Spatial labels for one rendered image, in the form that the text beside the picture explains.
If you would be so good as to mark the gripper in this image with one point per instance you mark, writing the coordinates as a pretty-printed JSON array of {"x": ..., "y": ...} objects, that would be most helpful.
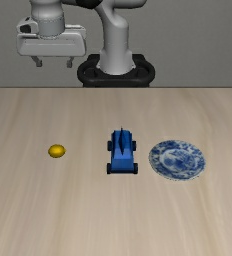
[{"x": 51, "y": 43}]

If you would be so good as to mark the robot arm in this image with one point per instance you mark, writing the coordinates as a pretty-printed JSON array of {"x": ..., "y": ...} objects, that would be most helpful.
[{"x": 114, "y": 40}]

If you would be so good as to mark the yellow lemon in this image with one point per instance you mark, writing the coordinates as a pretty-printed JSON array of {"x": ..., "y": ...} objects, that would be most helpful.
[{"x": 56, "y": 151}]

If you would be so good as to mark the blue and white plate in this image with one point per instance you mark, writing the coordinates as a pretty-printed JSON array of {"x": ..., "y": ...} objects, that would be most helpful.
[{"x": 177, "y": 159}]

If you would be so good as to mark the blue toy car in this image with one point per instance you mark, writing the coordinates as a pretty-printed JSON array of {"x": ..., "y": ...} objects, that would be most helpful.
[{"x": 122, "y": 154}]

